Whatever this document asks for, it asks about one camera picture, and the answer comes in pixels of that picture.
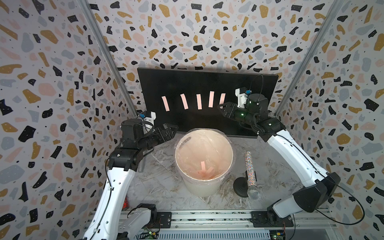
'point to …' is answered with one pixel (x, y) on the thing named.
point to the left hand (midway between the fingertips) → (173, 129)
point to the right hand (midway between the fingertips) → (220, 107)
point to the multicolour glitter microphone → (253, 191)
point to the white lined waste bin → (204, 159)
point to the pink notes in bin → (205, 175)
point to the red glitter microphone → (126, 203)
